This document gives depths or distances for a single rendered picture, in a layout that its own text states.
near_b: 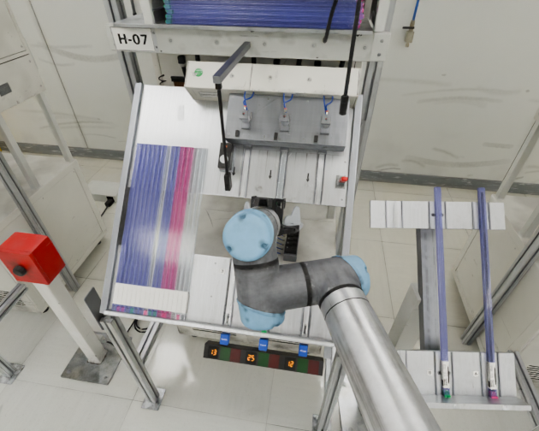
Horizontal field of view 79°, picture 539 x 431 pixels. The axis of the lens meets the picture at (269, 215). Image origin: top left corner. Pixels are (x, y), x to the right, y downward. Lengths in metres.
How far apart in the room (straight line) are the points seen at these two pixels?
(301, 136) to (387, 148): 1.90
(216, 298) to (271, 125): 0.52
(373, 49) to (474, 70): 1.76
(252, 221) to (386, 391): 0.27
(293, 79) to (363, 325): 0.70
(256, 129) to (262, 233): 0.51
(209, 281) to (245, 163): 0.36
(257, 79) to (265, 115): 0.10
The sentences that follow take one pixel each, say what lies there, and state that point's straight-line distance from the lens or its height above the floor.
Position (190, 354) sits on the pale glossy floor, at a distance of 1.78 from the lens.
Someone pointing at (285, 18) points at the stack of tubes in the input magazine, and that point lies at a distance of 0.94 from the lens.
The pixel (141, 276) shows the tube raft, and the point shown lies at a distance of 1.04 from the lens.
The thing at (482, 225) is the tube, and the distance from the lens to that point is 0.98.
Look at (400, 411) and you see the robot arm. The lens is 0.44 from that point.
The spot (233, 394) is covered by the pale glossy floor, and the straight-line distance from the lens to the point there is 1.67.
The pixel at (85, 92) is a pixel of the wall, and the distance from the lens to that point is 3.23.
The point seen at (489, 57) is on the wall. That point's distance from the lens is 2.71.
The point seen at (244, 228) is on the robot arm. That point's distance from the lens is 0.48.
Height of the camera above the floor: 1.55
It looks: 40 degrees down
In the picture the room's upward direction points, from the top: straight up
